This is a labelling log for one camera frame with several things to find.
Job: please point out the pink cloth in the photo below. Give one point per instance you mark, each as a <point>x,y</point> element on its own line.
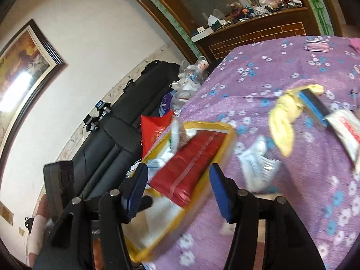
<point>355,44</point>

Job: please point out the white plastic bag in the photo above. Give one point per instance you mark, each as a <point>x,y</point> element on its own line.
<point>182,92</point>

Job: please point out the white tissue packet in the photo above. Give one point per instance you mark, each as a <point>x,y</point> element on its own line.
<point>258,166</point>

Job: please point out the small camera on tripod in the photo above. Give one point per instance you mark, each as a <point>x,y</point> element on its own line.
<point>91,122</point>
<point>99,104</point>

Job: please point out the dark-framed wall painting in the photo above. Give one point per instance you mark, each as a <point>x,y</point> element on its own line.
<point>19,67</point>

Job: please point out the purple bag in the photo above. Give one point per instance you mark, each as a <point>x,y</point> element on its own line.
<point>166,102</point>

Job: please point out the white and green packet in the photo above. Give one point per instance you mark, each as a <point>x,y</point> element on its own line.
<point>175,140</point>

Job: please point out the yellow cloth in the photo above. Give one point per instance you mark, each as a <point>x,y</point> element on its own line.
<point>284,123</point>

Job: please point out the white packet with red print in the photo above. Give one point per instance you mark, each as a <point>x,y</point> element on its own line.
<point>346,129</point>

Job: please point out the purple floral bed sheet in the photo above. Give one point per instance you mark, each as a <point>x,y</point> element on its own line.
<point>267,70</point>

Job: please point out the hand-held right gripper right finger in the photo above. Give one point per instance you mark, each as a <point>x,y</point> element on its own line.
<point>220,194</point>

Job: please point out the red shopping bag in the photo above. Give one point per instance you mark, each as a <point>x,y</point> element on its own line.
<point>153,129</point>

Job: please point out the small white box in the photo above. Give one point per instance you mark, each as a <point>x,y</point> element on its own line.
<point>201,30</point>

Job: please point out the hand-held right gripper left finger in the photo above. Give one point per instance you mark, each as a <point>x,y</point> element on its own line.
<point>135,194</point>

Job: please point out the wooden counter cabinet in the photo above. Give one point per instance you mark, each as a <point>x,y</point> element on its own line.
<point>253,38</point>

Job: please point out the black leather sofa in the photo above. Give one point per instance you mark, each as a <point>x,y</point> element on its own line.
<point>135,101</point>

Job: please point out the yellow-rimmed white tray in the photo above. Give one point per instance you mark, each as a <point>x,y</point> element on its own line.
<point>159,227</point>

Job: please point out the pink packet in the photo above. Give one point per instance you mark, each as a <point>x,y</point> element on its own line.
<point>316,47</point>

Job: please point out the green bamboo-print pillar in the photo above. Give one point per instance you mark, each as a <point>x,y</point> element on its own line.
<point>319,5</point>
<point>168,14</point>

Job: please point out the bag of plastic bottles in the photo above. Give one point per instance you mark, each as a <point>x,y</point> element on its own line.
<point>197,70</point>

